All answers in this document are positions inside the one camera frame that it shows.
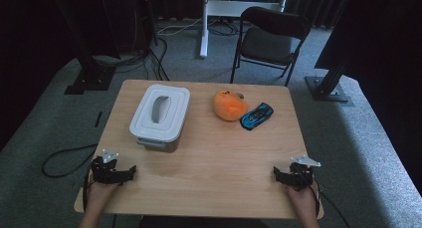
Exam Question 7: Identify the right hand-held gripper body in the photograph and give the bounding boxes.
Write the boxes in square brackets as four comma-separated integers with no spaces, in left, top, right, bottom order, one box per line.
[289,154,322,192]

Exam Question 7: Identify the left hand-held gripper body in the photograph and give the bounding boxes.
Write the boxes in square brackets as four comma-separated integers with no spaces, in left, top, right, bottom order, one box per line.
[91,148,119,185]

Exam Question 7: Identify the clear brown storage box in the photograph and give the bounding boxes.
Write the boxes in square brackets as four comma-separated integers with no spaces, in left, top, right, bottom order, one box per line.
[134,131,182,153]

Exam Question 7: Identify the blue toy car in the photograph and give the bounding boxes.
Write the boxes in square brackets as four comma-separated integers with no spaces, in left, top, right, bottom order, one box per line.
[239,102,275,131]

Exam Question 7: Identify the white lid with grey handle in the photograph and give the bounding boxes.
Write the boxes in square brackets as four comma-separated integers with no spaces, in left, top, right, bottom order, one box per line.
[128,84,191,143]

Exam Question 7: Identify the orange plush toy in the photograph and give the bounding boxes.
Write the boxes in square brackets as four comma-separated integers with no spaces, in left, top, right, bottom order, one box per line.
[212,89,251,122]

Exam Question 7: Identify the person's left hand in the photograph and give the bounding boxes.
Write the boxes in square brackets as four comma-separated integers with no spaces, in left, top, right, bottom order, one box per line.
[86,181,119,210]

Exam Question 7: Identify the person's right hand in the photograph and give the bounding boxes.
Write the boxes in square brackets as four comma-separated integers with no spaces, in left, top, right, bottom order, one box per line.
[286,181,321,219]

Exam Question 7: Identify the person's dark clothing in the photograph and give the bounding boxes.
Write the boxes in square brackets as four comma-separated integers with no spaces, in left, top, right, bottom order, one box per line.
[138,215,271,228]

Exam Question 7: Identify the black metal stand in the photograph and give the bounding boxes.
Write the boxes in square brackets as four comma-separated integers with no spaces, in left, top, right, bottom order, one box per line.
[49,0,117,96]
[305,60,354,107]

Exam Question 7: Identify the black folding chair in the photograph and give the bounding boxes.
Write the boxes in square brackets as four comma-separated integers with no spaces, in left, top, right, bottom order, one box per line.
[230,6,313,88]

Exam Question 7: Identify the dark equipment rack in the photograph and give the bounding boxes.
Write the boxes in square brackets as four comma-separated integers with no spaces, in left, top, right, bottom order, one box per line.
[99,0,159,57]

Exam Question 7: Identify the dark curtain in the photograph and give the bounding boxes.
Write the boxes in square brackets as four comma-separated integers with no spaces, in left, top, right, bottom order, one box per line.
[152,0,352,29]

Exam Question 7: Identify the left hand-held gripper cable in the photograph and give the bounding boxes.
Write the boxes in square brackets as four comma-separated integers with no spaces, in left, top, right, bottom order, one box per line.
[82,166,97,212]

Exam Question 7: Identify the hand-held gripper cable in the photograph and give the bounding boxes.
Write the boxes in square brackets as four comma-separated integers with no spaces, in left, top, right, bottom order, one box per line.
[82,166,97,212]
[297,164,351,228]

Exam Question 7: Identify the right hand-held gripper cable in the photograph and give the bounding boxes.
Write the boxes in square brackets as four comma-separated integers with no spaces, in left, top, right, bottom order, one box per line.
[297,164,351,228]

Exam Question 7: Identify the black floor cable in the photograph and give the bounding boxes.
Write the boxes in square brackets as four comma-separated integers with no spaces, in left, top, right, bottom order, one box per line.
[41,142,100,179]

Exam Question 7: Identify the bundle of black cables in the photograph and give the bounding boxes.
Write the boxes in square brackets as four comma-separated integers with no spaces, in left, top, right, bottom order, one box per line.
[93,37,171,83]

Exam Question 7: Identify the white cable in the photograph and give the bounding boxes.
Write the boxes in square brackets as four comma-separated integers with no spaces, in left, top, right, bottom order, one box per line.
[156,16,204,36]

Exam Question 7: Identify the black cables under desk frame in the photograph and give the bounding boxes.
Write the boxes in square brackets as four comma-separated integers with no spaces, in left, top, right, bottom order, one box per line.
[207,17,241,37]

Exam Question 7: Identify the white desk frame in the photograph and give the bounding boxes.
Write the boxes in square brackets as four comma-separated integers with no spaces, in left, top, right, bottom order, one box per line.
[199,0,290,60]

